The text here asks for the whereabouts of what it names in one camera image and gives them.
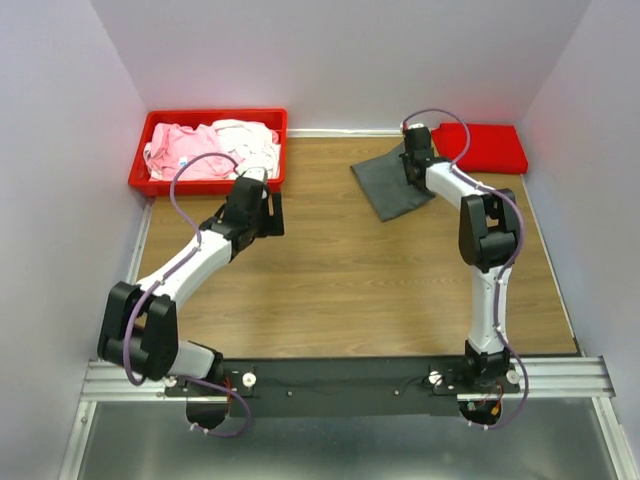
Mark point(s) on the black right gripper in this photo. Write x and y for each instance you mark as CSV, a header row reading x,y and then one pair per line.
x,y
405,160

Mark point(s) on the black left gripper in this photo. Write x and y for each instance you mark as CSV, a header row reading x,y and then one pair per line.
x,y
274,225

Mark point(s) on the dark grey t shirt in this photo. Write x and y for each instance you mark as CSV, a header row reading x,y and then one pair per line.
x,y
383,181

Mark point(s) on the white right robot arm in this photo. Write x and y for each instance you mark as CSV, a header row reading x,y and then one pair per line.
x,y
489,240

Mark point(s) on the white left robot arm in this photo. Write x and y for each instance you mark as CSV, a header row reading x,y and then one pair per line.
x,y
139,330

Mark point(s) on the folded red t shirt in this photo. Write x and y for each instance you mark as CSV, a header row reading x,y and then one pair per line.
x,y
493,148

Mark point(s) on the white t shirt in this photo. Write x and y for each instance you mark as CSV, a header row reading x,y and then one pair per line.
x,y
252,144

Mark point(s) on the pink t shirt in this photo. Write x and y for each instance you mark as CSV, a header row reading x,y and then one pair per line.
x,y
172,146

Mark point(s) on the red plastic bin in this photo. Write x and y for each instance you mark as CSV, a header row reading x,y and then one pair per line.
x,y
139,178

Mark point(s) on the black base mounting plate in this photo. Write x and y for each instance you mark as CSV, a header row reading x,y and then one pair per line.
x,y
346,387

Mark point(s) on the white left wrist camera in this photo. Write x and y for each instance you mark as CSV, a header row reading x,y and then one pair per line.
x,y
259,174

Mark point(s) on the aluminium frame rail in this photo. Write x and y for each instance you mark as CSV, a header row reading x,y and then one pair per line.
x,y
340,282

